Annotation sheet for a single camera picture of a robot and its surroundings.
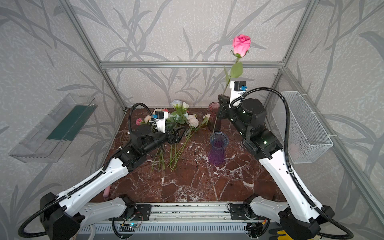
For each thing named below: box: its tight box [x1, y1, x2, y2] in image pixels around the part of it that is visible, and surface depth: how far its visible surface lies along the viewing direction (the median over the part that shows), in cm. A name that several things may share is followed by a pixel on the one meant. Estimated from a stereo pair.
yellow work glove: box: [276, 229, 294, 240], surface depth 67 cm
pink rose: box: [212, 34, 252, 134], surface depth 43 cm
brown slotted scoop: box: [120, 129, 131, 143], surface depth 105 cm
